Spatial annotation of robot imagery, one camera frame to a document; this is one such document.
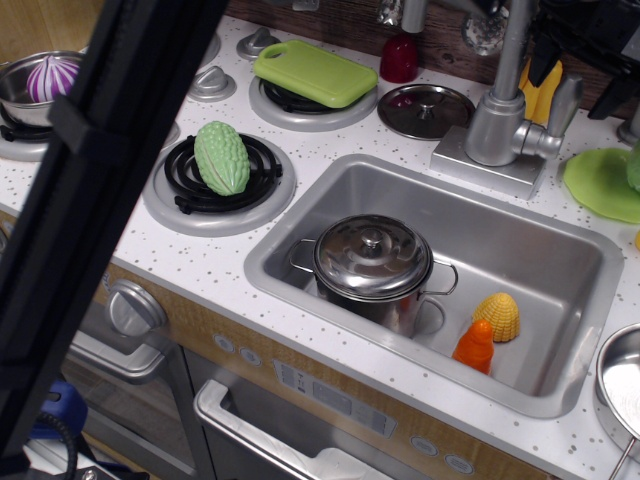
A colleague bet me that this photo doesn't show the front black stove burner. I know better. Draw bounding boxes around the front black stove burner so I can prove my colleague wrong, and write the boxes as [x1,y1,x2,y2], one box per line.
[143,133,296,237]

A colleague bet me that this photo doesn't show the orange toy bottle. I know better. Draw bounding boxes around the orange toy bottle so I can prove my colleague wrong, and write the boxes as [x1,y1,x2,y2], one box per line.
[452,320,494,375]

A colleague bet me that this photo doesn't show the grey stove knob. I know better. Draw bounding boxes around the grey stove knob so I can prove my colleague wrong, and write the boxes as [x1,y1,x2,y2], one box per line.
[187,66,236,103]
[236,27,281,61]

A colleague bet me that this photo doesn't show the steel pot with lid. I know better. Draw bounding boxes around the steel pot with lid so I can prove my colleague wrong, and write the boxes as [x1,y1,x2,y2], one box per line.
[288,214,459,338]

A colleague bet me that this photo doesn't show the green toy bitter gourd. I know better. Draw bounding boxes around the green toy bitter gourd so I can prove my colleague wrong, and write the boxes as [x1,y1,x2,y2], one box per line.
[194,121,250,196]

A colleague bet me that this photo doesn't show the silver toy faucet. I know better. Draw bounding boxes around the silver toy faucet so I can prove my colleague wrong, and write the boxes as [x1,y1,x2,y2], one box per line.
[430,1,560,200]

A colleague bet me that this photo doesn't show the steel bowl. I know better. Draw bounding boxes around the steel bowl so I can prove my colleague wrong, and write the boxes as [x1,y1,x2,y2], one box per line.
[1,50,84,127]
[594,323,639,459]

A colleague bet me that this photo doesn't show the red plastic cup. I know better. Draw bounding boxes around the red plastic cup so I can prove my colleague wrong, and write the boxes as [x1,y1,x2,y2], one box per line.
[379,33,418,84]

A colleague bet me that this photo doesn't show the silver dishwasher door handle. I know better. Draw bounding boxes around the silver dishwasher door handle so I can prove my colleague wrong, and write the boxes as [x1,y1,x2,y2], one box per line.
[193,380,387,480]

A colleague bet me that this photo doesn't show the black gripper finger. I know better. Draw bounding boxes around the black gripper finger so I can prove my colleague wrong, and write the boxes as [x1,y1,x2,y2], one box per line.
[588,76,639,120]
[528,34,561,86]

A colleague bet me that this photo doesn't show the back right stove burner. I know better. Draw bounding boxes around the back right stove burner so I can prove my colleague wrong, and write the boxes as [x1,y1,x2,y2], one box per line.
[249,77,378,133]

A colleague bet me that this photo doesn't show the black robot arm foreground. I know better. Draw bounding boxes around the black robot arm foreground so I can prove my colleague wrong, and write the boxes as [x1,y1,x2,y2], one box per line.
[1,1,639,479]

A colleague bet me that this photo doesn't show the flat steel pot lid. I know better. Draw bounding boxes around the flat steel pot lid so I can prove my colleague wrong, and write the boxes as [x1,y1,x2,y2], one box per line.
[377,84,475,140]

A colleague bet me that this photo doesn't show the purple toy onion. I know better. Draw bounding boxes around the purple toy onion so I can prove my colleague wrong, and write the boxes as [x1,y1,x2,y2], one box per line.
[26,55,79,103]

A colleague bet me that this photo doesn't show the grey stove knob back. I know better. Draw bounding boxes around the grey stove knob back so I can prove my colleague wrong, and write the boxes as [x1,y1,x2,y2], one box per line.
[236,27,281,61]

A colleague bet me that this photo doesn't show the grey toy sink basin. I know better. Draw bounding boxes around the grey toy sink basin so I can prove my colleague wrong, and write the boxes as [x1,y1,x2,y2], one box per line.
[244,154,624,418]

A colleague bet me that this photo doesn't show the silver faucet lever handle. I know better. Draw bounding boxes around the silver faucet lever handle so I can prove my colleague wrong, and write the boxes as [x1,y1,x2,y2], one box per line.
[541,73,583,157]

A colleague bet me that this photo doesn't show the green plastic plate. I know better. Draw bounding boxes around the green plastic plate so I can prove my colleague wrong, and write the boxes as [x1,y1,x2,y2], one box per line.
[563,148,639,224]

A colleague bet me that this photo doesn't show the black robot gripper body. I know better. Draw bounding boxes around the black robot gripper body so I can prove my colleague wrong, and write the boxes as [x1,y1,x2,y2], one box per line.
[532,1,639,80]

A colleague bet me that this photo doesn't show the steel bowl at right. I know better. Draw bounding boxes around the steel bowl at right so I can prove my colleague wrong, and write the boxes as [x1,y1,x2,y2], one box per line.
[594,323,639,459]

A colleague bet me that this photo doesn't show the back left stove burner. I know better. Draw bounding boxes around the back left stove burner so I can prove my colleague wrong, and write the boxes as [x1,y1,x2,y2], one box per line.
[199,34,221,69]

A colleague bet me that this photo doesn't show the blue plastic clamp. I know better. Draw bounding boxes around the blue plastic clamp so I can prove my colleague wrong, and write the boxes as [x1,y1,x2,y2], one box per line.
[31,380,88,439]

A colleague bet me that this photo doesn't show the hanging clear glass ball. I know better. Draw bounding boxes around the hanging clear glass ball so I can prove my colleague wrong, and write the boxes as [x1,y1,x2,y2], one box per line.
[461,6,509,57]

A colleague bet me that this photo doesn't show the grey stove knob middle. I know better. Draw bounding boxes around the grey stove knob middle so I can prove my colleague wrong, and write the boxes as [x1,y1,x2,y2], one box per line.
[187,66,236,103]

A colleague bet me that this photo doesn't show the silver oven dial knob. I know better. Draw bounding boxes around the silver oven dial knob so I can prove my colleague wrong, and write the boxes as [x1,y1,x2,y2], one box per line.
[105,279,167,337]

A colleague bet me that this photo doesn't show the yellow toy banana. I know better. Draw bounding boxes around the yellow toy banana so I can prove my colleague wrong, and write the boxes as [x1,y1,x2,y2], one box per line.
[519,60,563,125]

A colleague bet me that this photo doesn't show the silver oven door handle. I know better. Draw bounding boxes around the silver oven door handle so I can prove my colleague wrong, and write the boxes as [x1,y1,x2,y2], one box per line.
[69,301,173,385]

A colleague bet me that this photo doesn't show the steel bowl at left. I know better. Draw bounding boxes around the steel bowl at left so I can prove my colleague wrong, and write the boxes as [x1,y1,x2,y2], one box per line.
[1,50,84,127]

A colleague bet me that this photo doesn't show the yellow toy corn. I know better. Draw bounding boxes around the yellow toy corn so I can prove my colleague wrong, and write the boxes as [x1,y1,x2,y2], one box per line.
[472,292,520,343]

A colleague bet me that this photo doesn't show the green plastic cutting board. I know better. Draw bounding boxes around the green plastic cutting board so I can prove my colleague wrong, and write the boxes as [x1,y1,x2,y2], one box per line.
[253,40,378,109]

